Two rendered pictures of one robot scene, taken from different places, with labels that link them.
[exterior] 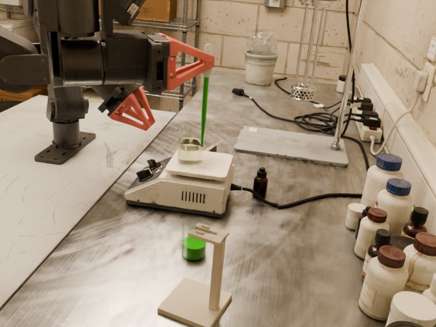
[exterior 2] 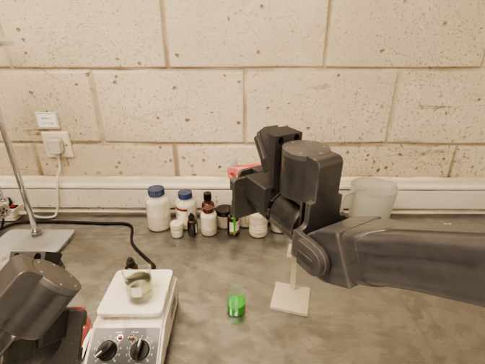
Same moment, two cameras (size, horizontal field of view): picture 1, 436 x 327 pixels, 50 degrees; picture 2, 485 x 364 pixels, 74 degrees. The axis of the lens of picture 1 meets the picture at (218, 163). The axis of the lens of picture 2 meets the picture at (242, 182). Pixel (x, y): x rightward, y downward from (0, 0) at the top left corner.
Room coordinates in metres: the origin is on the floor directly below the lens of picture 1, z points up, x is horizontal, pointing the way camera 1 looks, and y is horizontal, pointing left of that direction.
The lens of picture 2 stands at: (0.71, 0.54, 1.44)
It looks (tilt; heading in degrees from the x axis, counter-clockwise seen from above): 25 degrees down; 262
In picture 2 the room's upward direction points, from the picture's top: straight up
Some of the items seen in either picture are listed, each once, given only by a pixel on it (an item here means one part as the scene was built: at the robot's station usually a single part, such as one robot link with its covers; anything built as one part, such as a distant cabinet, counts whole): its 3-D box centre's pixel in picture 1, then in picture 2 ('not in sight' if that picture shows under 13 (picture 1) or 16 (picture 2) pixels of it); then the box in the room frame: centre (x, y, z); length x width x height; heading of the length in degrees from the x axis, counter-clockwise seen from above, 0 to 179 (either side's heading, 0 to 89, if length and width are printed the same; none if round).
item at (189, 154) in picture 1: (192, 145); (138, 281); (0.84, 0.05, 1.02); 0.06 x 0.05 x 0.08; 117
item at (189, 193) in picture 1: (186, 181); (137, 318); (0.85, 0.06, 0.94); 0.22 x 0.13 x 0.08; 83
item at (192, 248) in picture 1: (194, 239); (236, 299); (0.66, 0.03, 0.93); 0.04 x 0.04 x 0.06
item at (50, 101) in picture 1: (67, 108); not in sight; (1.06, 0.37, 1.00); 0.09 x 0.06 x 0.06; 124
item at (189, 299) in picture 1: (198, 268); (292, 276); (0.53, 0.01, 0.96); 0.08 x 0.08 x 0.13; 68
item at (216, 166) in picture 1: (200, 163); (137, 291); (0.85, 0.03, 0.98); 0.12 x 0.12 x 0.01; 83
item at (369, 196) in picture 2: not in sight; (365, 209); (0.25, -0.22, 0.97); 0.18 x 0.13 x 0.15; 12
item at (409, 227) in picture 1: (414, 234); (208, 206); (0.70, -0.35, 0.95); 0.04 x 0.04 x 0.10
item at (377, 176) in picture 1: (383, 187); (158, 207); (0.85, -0.33, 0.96); 0.07 x 0.07 x 0.13
